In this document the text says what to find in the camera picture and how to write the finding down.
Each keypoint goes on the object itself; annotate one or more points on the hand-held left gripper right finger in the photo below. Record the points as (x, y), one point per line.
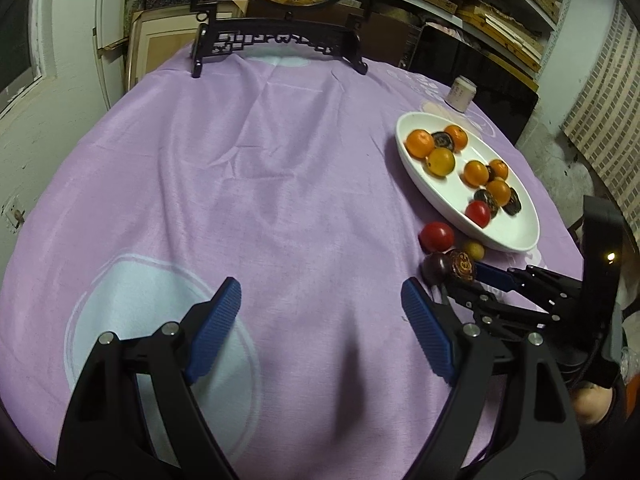
(430, 332)

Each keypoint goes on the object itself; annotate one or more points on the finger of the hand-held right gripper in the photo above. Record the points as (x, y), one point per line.
(495, 277)
(500, 317)

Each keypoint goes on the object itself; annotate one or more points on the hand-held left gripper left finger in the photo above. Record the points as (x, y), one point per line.
(215, 330)

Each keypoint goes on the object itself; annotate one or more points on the patterned brown candy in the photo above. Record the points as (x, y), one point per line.
(461, 266)

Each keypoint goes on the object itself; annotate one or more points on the small yellow-green fruit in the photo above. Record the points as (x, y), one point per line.
(473, 249)

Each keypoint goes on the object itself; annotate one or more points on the dark purple cherry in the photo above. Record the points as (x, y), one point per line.
(434, 267)

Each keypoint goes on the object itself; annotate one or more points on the red cherry tomato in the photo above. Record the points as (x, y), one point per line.
(436, 236)
(478, 212)

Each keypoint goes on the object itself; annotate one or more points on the dark purple plum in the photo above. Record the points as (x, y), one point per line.
(512, 203)

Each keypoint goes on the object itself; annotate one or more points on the dark water chestnut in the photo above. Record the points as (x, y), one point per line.
(442, 140)
(485, 199)

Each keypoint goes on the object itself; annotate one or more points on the white oval plate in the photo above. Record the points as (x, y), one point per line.
(450, 200)

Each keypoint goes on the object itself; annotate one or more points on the orange mandarin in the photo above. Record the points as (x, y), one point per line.
(475, 172)
(456, 137)
(419, 142)

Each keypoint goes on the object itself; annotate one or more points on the yellow-orange round fruit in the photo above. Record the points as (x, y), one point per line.
(440, 161)

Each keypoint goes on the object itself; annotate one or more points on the person's right hand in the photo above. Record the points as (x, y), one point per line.
(592, 405)

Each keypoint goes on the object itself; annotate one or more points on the purple printed tablecloth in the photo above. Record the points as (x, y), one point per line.
(225, 185)

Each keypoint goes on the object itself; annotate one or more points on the checked beige curtain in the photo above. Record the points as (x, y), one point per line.
(610, 110)

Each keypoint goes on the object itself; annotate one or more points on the small white cup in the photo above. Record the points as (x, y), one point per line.
(460, 95)

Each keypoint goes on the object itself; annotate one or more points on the black glossy panel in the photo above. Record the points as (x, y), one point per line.
(475, 65)

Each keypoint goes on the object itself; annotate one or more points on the brown cardboard box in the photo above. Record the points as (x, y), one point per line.
(390, 35)

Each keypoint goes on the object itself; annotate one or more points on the white metal shelving rack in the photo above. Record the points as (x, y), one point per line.
(561, 10)

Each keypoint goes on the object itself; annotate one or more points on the white wooden door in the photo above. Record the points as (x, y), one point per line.
(107, 65)

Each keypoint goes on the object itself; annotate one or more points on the wooden framed panel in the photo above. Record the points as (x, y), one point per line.
(160, 40)

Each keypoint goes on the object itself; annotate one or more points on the round picture screen black stand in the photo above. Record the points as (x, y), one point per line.
(280, 40)

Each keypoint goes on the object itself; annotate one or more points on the window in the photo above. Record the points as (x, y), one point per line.
(15, 45)

